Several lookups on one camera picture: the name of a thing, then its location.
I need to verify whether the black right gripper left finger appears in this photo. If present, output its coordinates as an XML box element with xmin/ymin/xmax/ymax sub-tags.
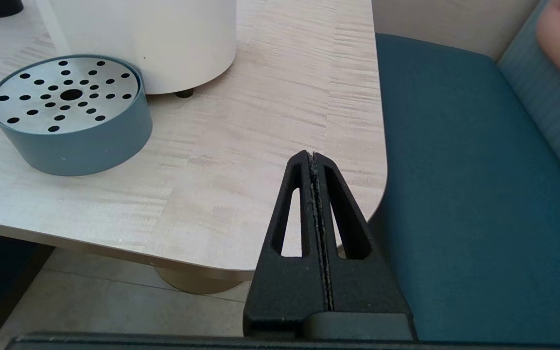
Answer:
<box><xmin>243</xmin><ymin>150</ymin><xmax>333</xmax><ymax>339</ymax></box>

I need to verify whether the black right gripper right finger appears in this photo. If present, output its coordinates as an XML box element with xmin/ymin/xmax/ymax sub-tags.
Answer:
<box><xmin>312</xmin><ymin>152</ymin><xmax>418</xmax><ymax>341</ymax></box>

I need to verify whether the teal bench sofa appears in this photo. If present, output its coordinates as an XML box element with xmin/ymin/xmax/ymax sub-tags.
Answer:
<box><xmin>367</xmin><ymin>0</ymin><xmax>560</xmax><ymax>345</ymax></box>

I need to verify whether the round grey perforated drip tray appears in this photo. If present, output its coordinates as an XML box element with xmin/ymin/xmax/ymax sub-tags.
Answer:
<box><xmin>0</xmin><ymin>54</ymin><xmax>154</xmax><ymax>177</ymax></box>

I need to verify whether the large tea drink dispenser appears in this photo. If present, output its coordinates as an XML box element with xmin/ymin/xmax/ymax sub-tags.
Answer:
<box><xmin>35</xmin><ymin>0</ymin><xmax>238</xmax><ymax>96</ymax></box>

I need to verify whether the beige table pedestal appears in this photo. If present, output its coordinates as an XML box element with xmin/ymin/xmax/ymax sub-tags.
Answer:
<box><xmin>154</xmin><ymin>266</ymin><xmax>257</xmax><ymax>295</ymax></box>

